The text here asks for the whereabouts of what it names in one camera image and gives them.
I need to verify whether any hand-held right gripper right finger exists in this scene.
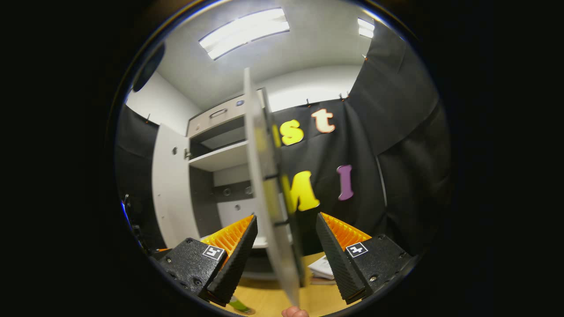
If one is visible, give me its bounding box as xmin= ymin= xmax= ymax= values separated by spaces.
xmin=315 ymin=212 xmax=415 ymax=305

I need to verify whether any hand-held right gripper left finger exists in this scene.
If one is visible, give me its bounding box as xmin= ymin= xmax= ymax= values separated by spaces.
xmin=150 ymin=214 xmax=259 ymax=307

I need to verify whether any green label bottle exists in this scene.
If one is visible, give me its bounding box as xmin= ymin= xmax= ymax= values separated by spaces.
xmin=227 ymin=296 xmax=256 ymax=315

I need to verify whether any grey cabinet door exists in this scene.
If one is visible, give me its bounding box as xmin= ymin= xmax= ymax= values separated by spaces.
xmin=151 ymin=123 xmax=201 ymax=249
xmin=243 ymin=67 xmax=307 ymax=308

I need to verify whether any grey cabinet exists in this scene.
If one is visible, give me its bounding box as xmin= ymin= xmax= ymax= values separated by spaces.
xmin=185 ymin=88 xmax=291 ymax=282

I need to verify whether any grey cabinet drawer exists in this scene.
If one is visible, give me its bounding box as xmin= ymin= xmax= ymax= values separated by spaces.
xmin=186 ymin=90 xmax=265 ymax=138

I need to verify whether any white book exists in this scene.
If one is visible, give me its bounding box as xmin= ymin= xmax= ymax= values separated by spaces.
xmin=308 ymin=255 xmax=335 ymax=280

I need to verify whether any black backdrop cloth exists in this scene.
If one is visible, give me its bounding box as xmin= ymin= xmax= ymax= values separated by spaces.
xmin=271 ymin=24 xmax=452 ymax=260
xmin=115 ymin=105 xmax=166 ymax=251

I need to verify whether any large ceiling light panel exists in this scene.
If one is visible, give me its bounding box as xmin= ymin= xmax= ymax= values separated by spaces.
xmin=198 ymin=8 xmax=290 ymax=60

